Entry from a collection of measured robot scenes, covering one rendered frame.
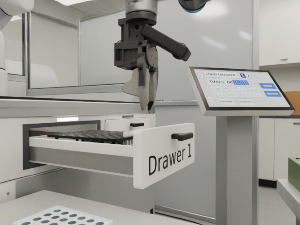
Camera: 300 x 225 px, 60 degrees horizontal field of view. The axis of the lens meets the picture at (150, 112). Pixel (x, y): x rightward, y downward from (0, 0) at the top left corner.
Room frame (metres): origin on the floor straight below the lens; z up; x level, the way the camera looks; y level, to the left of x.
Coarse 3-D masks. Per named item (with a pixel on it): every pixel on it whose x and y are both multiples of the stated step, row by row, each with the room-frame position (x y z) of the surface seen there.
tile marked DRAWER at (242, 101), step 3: (237, 99) 1.32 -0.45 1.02; (240, 99) 1.33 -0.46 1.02; (243, 99) 1.33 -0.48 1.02; (246, 99) 1.34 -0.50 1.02; (249, 99) 1.34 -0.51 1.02; (252, 99) 1.35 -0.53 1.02; (240, 102) 1.31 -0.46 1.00; (243, 102) 1.32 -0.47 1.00; (246, 102) 1.32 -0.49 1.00; (249, 102) 1.33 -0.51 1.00; (252, 102) 1.33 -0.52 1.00
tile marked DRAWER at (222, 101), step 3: (219, 99) 1.29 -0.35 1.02; (222, 99) 1.30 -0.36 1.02; (225, 99) 1.30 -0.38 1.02; (228, 99) 1.31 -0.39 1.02; (231, 99) 1.31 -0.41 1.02; (234, 99) 1.32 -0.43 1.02; (222, 102) 1.28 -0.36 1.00; (225, 102) 1.29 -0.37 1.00; (228, 102) 1.29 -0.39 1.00; (231, 102) 1.30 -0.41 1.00; (234, 102) 1.30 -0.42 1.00
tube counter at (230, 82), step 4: (228, 80) 1.41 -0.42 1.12; (232, 80) 1.41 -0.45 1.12; (236, 80) 1.42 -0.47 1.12; (240, 80) 1.43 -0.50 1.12; (244, 80) 1.44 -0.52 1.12; (248, 80) 1.45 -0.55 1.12; (252, 80) 1.45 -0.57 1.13; (228, 84) 1.38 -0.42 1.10; (232, 84) 1.39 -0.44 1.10; (236, 84) 1.40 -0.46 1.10; (240, 84) 1.41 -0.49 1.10; (244, 84) 1.41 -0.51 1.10; (248, 84) 1.42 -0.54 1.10; (252, 84) 1.43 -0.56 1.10; (256, 84) 1.44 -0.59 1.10
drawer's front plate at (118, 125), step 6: (108, 120) 0.91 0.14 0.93; (114, 120) 0.93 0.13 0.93; (120, 120) 0.96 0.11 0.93; (126, 120) 1.00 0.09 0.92; (132, 120) 1.03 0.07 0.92; (138, 120) 1.07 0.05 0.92; (144, 120) 1.12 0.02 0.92; (108, 126) 0.90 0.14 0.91; (114, 126) 0.93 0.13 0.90; (120, 126) 0.96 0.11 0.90; (126, 126) 1.00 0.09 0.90; (132, 126) 1.03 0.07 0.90; (144, 126) 1.12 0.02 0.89
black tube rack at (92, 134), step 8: (48, 136) 0.68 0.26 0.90; (56, 136) 0.66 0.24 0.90; (64, 136) 0.65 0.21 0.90; (72, 136) 0.63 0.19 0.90; (80, 136) 0.63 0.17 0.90; (88, 136) 0.64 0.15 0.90; (96, 136) 0.63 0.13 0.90; (104, 136) 0.64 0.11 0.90; (112, 136) 0.64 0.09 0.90; (120, 136) 0.63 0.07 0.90; (120, 144) 0.70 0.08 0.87
